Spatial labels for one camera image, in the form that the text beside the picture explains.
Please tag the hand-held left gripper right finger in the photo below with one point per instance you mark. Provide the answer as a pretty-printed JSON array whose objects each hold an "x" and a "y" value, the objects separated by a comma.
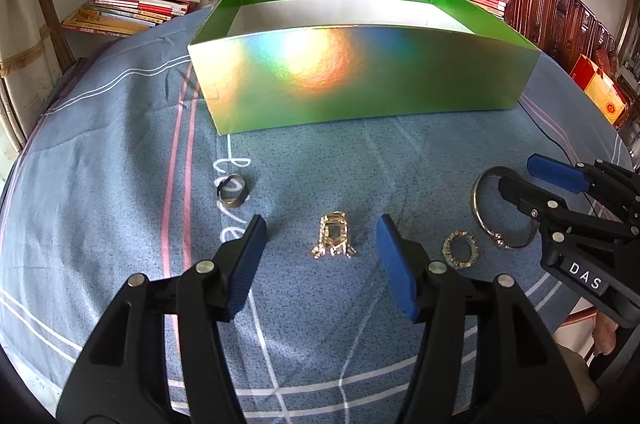
[{"x": 397, "y": 269}]

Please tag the red and yellow box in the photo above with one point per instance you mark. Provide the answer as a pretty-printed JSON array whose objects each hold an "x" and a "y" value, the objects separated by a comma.
[{"x": 600, "y": 89}]

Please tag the beige curtain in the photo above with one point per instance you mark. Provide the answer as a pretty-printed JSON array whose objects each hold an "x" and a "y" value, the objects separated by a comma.
[{"x": 25, "y": 79}]

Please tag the shiny green cardboard box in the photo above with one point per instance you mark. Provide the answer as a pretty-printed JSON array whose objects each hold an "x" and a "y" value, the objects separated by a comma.
[{"x": 350, "y": 79}]

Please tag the silver bangle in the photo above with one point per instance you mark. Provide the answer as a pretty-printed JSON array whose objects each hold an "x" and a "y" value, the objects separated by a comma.
[{"x": 474, "y": 203}]

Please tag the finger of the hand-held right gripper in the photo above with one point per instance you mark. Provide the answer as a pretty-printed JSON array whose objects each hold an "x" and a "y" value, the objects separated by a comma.
[
  {"x": 555, "y": 171},
  {"x": 525, "y": 196}
]

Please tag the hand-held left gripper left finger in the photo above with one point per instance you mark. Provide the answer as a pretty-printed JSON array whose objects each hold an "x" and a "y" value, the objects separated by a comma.
[{"x": 247, "y": 264}]

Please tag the red wooden bench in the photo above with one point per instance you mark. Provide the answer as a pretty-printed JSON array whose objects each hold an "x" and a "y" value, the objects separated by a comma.
[{"x": 550, "y": 4}]

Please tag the person's right hand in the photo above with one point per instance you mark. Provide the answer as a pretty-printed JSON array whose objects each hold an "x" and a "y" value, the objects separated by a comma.
[{"x": 606, "y": 335}]

